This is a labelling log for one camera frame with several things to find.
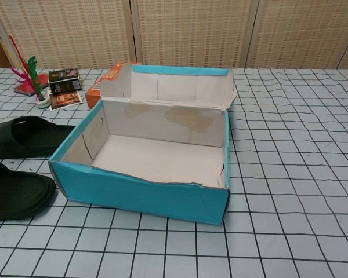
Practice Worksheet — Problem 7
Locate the red flat case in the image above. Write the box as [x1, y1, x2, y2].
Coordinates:
[13, 74, 50, 96]

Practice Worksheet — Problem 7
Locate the blue grid check tablecloth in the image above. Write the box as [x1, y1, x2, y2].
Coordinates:
[0, 67, 348, 278]

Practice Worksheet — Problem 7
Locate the blue cardboard shoe box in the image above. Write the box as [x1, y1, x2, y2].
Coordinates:
[48, 64, 235, 226]

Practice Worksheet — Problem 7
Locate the orange cardboard box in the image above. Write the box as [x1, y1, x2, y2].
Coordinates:
[85, 60, 142, 109]

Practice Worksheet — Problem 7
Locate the pink green feather shuttlecock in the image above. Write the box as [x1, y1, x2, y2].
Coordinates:
[8, 35, 50, 109]

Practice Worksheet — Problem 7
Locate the beige woven screen panel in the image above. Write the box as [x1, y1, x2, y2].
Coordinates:
[249, 0, 348, 70]
[133, 0, 259, 70]
[0, 0, 137, 70]

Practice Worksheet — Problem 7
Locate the black rubber slipper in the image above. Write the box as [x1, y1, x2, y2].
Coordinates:
[0, 115, 76, 159]
[0, 159, 58, 222]

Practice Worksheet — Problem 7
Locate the brown printed photo card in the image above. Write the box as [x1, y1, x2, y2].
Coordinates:
[48, 89, 82, 111]

